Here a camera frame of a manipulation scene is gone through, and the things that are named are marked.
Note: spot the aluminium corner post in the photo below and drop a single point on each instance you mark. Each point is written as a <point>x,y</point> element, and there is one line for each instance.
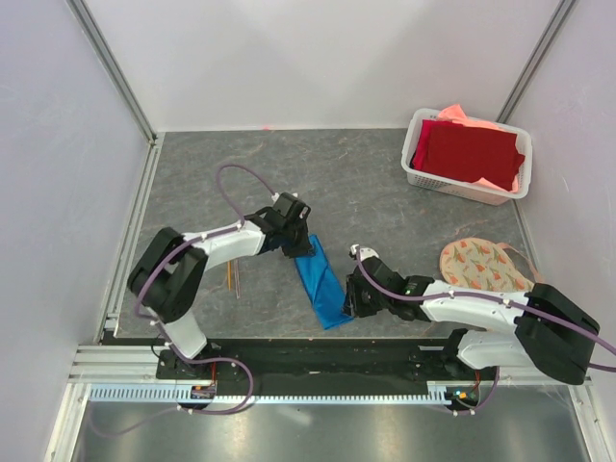
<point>539,53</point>
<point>106,56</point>

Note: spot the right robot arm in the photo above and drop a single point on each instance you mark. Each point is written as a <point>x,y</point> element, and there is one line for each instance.
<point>539,328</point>

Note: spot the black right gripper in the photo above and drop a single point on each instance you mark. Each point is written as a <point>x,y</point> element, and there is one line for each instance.
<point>351,305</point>

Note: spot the red cloth in basket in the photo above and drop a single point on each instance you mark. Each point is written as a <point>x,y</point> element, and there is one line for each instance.
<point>472,155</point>

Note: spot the left aluminium corner post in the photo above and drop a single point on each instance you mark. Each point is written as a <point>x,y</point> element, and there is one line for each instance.
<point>106,56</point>

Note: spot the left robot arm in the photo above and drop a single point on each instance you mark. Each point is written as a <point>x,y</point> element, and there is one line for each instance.
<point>167,277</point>

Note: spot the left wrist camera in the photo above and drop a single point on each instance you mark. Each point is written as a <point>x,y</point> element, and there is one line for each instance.
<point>290,207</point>

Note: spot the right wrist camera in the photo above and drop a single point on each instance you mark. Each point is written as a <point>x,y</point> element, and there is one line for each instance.
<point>378,271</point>

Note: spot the salmon cloth in basket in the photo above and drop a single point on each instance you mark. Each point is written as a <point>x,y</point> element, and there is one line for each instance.
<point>455,114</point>

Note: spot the slotted cable duct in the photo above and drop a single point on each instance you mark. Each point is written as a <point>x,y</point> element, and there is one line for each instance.
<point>190,394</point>

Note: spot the floral oval placemat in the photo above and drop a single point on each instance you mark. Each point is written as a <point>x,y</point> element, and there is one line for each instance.
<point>476,263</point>

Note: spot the orange plastic fork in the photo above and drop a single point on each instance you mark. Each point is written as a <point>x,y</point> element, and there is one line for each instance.
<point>230,276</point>

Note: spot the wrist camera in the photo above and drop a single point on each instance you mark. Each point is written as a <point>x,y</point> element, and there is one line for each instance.
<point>290,207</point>
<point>378,271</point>

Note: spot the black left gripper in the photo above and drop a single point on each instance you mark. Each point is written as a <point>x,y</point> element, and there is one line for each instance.
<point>303,248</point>

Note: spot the white plastic basket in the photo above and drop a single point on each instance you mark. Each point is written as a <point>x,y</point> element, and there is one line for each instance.
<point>471,191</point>

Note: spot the blue cloth napkin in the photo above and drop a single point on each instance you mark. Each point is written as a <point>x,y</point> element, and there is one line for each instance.
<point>325,292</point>

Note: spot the right aluminium corner post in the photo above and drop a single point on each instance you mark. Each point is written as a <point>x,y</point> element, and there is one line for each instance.
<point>539,53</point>

